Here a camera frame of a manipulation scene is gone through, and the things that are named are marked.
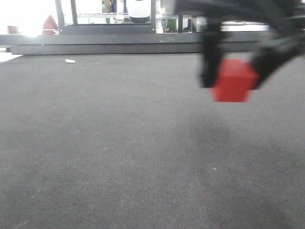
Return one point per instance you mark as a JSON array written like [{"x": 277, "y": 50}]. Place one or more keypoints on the red cone object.
[{"x": 49, "y": 26}]

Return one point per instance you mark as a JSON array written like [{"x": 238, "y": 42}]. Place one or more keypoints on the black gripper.
[{"x": 286, "y": 17}]

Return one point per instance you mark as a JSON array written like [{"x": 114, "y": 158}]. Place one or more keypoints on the red magnetic cube block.
[{"x": 235, "y": 80}]

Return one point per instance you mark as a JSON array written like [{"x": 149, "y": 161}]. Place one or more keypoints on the dark grey carpet mat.
[{"x": 133, "y": 142}]

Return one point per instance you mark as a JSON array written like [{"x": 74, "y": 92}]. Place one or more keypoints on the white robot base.
[{"x": 138, "y": 16}]

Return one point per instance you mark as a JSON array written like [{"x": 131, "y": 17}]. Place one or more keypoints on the black metal frame rack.
[{"x": 88, "y": 27}]

